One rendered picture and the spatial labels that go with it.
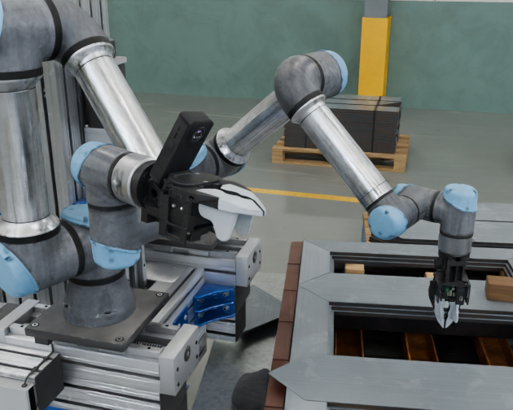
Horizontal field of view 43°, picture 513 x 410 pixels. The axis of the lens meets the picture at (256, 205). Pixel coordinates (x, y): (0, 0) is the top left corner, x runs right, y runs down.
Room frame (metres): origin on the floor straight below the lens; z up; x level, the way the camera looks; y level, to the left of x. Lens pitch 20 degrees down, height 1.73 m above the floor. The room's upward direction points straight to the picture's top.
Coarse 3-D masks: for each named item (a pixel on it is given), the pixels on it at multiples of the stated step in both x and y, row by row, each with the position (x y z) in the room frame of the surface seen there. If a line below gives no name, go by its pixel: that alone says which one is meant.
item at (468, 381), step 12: (456, 372) 1.27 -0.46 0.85; (468, 372) 1.27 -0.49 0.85; (480, 372) 1.27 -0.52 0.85; (456, 384) 1.22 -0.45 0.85; (468, 384) 1.22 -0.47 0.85; (480, 384) 1.22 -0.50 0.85; (456, 396) 1.18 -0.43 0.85; (468, 396) 1.18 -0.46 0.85; (480, 396) 1.18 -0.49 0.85; (492, 396) 1.18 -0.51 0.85; (468, 408) 1.14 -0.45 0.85; (480, 408) 1.14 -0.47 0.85; (492, 408) 1.14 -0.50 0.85
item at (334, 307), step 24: (384, 264) 1.90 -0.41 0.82; (408, 264) 1.89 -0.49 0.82; (432, 264) 1.88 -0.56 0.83; (480, 264) 1.87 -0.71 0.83; (504, 264) 1.86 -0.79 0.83; (336, 312) 1.58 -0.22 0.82; (360, 312) 1.58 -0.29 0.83; (384, 312) 1.58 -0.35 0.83; (408, 312) 1.57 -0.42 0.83; (432, 312) 1.56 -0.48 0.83; (480, 312) 1.55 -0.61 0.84; (504, 312) 1.55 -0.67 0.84; (336, 408) 1.15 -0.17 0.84; (360, 408) 1.15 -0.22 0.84; (384, 408) 1.14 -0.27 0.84; (408, 408) 1.14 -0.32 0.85
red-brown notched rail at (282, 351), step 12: (300, 252) 1.97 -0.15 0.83; (288, 264) 1.88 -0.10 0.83; (288, 276) 1.80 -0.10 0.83; (288, 288) 1.72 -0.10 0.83; (288, 300) 1.65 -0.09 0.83; (288, 312) 1.58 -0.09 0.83; (288, 324) 1.52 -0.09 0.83; (276, 336) 1.46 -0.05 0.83; (288, 336) 1.46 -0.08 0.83; (276, 348) 1.40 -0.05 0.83; (288, 348) 1.40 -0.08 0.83; (276, 360) 1.35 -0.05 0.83; (288, 360) 1.35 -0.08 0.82; (276, 384) 1.25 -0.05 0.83; (276, 396) 1.21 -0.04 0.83; (276, 408) 1.16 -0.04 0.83
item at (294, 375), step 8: (296, 360) 1.31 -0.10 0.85; (304, 360) 1.31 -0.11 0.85; (288, 368) 1.28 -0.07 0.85; (296, 368) 1.28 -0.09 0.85; (304, 368) 1.28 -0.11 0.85; (288, 376) 1.25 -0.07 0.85; (296, 376) 1.25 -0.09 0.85; (304, 376) 1.25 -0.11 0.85; (288, 384) 1.22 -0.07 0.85; (296, 384) 1.22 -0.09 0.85; (304, 384) 1.22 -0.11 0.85; (296, 392) 1.19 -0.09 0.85; (304, 392) 1.19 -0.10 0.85
